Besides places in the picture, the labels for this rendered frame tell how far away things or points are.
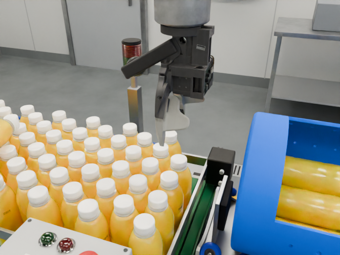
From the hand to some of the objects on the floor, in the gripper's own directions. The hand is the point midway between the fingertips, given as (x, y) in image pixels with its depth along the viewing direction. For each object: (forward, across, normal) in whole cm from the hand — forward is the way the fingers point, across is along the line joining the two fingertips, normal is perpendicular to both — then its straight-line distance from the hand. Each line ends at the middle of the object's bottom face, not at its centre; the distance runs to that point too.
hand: (170, 127), depth 61 cm
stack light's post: (+120, +39, +27) cm, 129 cm away
